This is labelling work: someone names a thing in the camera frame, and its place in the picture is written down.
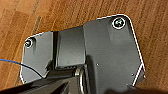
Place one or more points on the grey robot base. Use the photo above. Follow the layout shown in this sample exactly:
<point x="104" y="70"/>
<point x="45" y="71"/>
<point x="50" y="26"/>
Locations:
<point x="110" y="50"/>

